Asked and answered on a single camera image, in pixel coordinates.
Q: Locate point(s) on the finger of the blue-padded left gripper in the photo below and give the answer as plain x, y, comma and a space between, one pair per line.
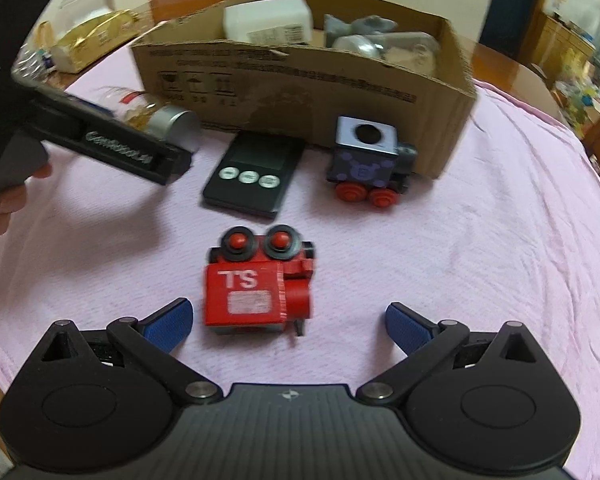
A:
49, 114

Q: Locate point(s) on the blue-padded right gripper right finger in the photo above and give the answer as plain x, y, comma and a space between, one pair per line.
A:
427, 345

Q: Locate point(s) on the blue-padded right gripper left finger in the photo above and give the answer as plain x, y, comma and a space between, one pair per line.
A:
149, 343

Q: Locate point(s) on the glass bottle of yellow capsules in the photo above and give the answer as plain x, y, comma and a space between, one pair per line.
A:
153, 115

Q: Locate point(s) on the red toy train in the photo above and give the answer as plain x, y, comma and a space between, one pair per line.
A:
259, 282

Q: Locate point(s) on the white plastic jar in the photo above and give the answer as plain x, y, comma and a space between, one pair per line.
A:
269, 22

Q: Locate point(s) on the grey elephant toy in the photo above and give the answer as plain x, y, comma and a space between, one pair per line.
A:
335, 28

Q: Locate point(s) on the clear plastic jar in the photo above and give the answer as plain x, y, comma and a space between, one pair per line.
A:
415, 51

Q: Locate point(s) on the person's left hand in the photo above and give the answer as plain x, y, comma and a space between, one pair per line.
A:
14, 199

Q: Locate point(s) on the gold tissue pack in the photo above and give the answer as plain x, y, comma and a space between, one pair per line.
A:
90, 41

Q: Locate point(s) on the pink table cloth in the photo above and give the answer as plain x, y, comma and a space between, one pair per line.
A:
511, 231

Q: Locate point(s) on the black digital timer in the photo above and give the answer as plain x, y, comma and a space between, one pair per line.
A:
254, 173

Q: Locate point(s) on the purple black toy train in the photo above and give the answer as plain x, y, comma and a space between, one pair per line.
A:
369, 162

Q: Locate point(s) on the brown cardboard box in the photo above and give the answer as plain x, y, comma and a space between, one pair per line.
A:
303, 90

